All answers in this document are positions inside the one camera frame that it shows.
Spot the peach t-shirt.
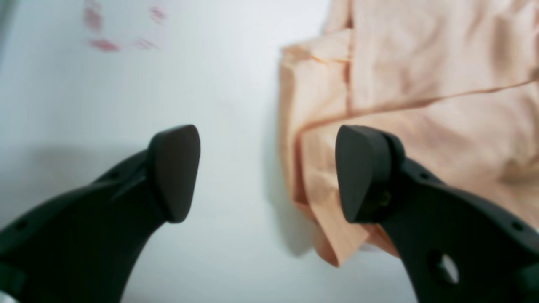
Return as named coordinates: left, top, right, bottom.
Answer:
left=279, top=0, right=539, bottom=267

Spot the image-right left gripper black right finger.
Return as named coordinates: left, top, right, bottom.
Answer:
left=335, top=126, right=539, bottom=303

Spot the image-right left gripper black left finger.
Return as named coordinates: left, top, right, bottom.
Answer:
left=0, top=125, right=200, bottom=303

